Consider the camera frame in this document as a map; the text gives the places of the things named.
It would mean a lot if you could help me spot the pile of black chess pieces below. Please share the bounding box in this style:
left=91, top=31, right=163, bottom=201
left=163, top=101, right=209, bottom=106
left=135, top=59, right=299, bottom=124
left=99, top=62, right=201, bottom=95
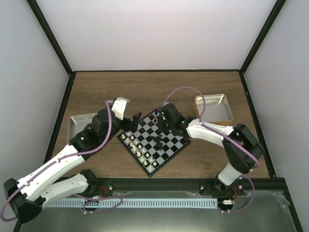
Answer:
left=151, top=134, right=163, bottom=150

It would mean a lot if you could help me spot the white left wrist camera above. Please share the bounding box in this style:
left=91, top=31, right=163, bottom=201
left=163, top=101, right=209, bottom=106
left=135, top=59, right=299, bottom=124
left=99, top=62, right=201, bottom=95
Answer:
left=112, top=97, right=130, bottom=120

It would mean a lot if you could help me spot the gold metal tin box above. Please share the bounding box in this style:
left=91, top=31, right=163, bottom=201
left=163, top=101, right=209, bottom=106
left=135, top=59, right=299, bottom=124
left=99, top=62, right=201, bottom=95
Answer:
left=194, top=94, right=234, bottom=126

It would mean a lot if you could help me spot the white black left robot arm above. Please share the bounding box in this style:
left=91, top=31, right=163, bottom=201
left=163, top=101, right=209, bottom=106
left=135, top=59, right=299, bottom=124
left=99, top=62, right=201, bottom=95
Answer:
left=3, top=108, right=141, bottom=223

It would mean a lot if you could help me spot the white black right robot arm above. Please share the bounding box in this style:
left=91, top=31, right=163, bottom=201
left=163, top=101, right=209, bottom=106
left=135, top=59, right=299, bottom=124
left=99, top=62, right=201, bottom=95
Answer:
left=159, top=113, right=265, bottom=195

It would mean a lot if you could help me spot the black aluminium frame rail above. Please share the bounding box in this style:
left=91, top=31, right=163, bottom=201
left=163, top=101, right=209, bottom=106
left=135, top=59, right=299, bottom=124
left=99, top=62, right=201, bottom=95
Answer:
left=92, top=177, right=287, bottom=197

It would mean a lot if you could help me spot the light blue cable duct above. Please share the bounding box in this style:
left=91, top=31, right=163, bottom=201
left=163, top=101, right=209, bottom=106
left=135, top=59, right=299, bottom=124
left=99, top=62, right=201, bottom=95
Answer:
left=49, top=198, right=218, bottom=209

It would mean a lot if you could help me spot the black white chess board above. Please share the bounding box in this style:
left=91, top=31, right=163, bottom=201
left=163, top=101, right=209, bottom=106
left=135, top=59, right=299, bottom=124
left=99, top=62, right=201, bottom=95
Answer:
left=117, top=109, right=191, bottom=177

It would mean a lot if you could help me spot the silver pink tin lid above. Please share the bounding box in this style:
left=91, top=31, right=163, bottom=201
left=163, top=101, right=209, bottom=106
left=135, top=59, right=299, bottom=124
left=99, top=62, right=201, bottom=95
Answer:
left=67, top=113, right=97, bottom=142

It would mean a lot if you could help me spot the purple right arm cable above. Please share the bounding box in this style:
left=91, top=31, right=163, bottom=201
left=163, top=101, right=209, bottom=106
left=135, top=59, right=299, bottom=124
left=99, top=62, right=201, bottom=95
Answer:
left=164, top=86, right=261, bottom=214

